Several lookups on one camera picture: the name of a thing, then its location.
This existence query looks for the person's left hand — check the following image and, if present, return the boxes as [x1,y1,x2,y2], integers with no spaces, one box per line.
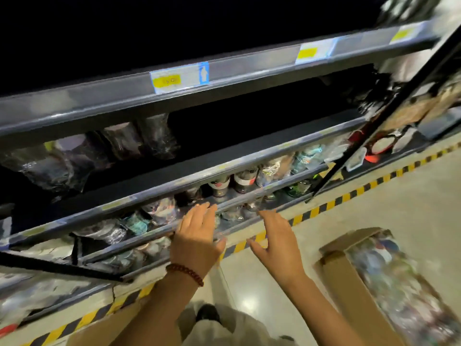
[169,202,228,280]

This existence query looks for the person's right hand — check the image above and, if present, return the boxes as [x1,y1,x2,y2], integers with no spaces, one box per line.
[246,210,307,289]

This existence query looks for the brown cardboard box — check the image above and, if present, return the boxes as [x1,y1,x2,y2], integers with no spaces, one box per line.
[312,226,461,346]
[66,300,145,346]

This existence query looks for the black metal store shelving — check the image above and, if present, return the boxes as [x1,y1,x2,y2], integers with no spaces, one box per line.
[0,0,461,332]

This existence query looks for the person's right forearm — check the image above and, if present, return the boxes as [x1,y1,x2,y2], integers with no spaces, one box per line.
[280,275,364,346]

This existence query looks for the person's left forearm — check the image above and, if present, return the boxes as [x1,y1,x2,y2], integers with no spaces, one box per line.
[111,272,202,346]

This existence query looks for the person's black left shoe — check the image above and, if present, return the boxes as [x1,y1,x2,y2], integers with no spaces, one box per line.
[196,304,221,324]

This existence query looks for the person's light grey trousers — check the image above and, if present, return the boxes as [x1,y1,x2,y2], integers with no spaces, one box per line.
[178,302,300,346]

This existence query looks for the tan bear shaped item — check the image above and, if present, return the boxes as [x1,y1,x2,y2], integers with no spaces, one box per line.
[318,161,347,183]

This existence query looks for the white blue framed mirror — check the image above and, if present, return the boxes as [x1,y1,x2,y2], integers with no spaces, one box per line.
[344,147,368,173]

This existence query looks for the pile of clear bagged goods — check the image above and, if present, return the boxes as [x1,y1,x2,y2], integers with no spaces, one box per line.
[0,274,110,322]

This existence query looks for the red round mirror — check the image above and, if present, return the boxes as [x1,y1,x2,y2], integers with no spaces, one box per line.
[362,133,397,164]

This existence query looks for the yellow white price label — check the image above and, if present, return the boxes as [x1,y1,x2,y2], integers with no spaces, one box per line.
[294,37,338,66]
[149,62,211,95]
[388,22,423,45]

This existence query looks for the white oval mirror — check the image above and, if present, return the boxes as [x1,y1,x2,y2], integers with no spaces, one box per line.
[392,125,418,154]

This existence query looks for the brown tote bag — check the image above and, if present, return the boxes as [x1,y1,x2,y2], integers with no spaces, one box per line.
[381,97,437,131]
[421,79,461,116]

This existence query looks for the grey flat pack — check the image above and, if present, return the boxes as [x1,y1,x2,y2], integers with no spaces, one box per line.
[417,106,461,141]

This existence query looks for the red bead bracelet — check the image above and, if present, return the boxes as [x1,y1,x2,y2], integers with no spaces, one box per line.
[165,262,205,288]

